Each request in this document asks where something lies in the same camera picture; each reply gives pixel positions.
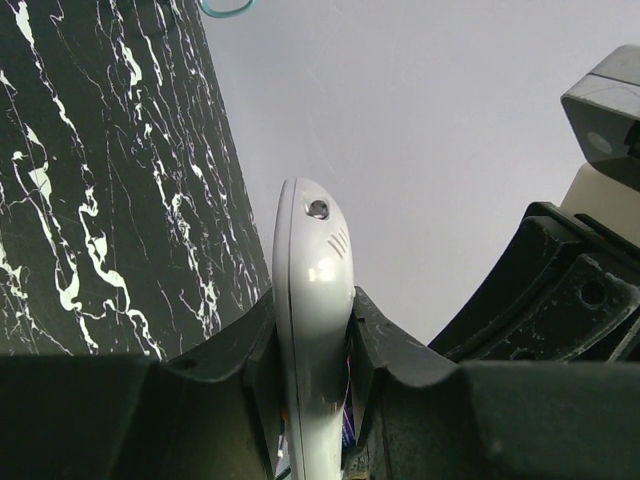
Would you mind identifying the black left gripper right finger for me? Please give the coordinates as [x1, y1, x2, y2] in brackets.
[349, 291, 639, 479]

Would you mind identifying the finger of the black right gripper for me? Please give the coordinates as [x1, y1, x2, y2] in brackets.
[429, 202, 639, 362]

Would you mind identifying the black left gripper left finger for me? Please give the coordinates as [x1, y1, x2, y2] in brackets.
[1, 294, 280, 479]

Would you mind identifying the white remote control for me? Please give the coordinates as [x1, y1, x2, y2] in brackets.
[272, 178, 355, 479]

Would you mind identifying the blue butterfly mug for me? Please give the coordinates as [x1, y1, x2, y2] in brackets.
[198, 0, 256, 19]

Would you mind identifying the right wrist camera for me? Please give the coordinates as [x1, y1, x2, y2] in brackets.
[561, 44, 639, 191]

